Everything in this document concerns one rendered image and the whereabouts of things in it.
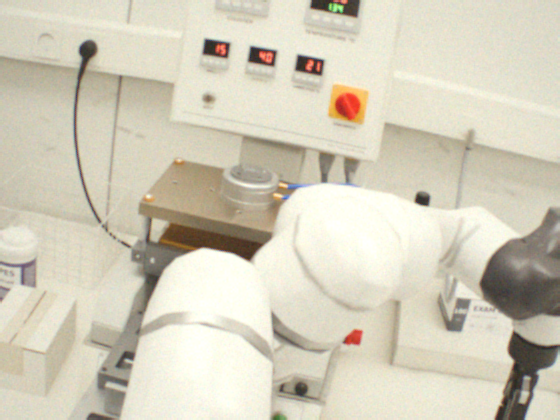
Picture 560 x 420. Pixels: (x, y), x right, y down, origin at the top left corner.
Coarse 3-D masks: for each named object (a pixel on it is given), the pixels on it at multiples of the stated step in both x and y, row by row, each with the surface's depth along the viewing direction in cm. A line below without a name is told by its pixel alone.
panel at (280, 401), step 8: (104, 352) 118; (96, 360) 118; (96, 368) 118; (280, 400) 115; (288, 400) 115; (296, 400) 115; (280, 408) 115; (288, 408) 115; (296, 408) 115; (304, 408) 115; (272, 416) 115; (288, 416) 115; (296, 416) 115; (304, 416) 115
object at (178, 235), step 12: (168, 228) 126; (180, 228) 127; (192, 228) 127; (168, 240) 123; (180, 240) 123; (192, 240) 124; (204, 240) 125; (216, 240) 125; (228, 240) 126; (240, 240) 126; (228, 252) 122; (240, 252) 123; (252, 252) 124
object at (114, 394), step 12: (96, 384) 103; (108, 384) 97; (84, 396) 101; (96, 396) 101; (108, 396) 98; (120, 396) 97; (276, 396) 111; (84, 408) 98; (96, 408) 99; (108, 408) 98; (120, 408) 98
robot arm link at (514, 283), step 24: (552, 216) 107; (528, 240) 105; (552, 240) 104; (504, 264) 103; (528, 264) 101; (552, 264) 103; (504, 288) 102; (528, 288) 101; (552, 288) 103; (504, 312) 104; (528, 312) 103; (552, 312) 109
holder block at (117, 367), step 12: (144, 312) 116; (132, 324) 113; (120, 336) 110; (132, 336) 110; (120, 348) 107; (132, 348) 108; (108, 360) 104; (120, 360) 106; (132, 360) 107; (108, 372) 102; (120, 372) 102; (120, 384) 102
